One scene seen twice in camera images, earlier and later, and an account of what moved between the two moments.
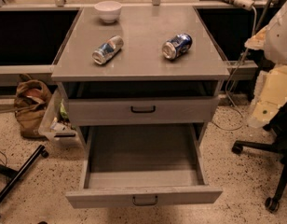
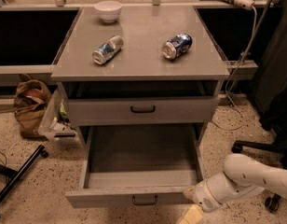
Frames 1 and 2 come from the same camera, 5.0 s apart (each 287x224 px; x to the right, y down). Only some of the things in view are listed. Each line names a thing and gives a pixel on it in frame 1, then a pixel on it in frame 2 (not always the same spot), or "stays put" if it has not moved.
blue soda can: (177, 46) stays put
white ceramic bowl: (108, 10) stays put
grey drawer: (143, 164) stays put
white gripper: (280, 37) -> (206, 194)
